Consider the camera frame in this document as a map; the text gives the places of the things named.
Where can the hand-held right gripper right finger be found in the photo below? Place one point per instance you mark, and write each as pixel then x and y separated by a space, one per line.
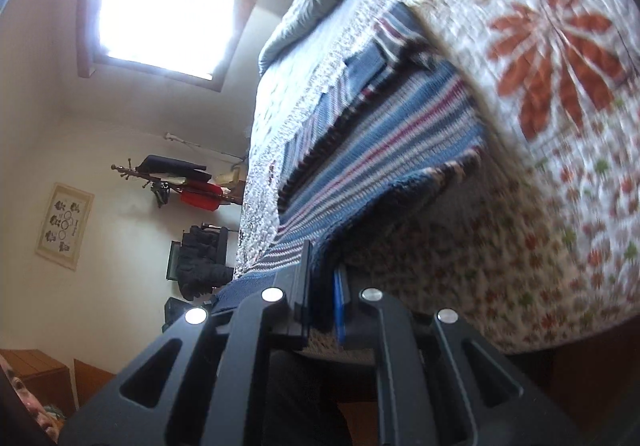
pixel 340 306

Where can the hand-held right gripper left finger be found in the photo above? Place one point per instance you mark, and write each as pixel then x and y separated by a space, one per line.
pixel 300 286

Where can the striped knit sweater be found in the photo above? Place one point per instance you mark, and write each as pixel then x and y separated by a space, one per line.
pixel 400 141

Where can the black jacket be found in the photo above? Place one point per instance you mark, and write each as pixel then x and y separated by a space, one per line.
pixel 200 261

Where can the yellow cardboard box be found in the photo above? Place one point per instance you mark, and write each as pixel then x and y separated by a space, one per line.
pixel 231 178

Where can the black chair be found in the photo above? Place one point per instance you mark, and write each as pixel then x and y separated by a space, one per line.
pixel 172 261

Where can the red bag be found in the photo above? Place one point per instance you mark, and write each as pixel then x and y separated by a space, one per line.
pixel 200 198

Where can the dark hanging coat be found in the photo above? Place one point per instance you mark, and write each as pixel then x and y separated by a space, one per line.
pixel 170 166

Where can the wooden coat rack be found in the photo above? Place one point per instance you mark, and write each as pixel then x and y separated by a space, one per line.
pixel 125 168

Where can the pale blue quilted sheet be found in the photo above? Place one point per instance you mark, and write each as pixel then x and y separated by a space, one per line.
pixel 300 71

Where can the floral quilted bedspread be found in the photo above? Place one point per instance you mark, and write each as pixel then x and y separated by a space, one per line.
pixel 550 176

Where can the light blue duvet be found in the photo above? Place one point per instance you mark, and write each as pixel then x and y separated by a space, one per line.
pixel 310 16

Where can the wooden cabinet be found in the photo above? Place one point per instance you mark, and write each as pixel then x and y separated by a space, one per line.
pixel 35 371

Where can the window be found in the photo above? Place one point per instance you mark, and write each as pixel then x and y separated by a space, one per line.
pixel 165 1

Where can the wall poster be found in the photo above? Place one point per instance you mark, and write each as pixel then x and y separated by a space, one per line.
pixel 65 226

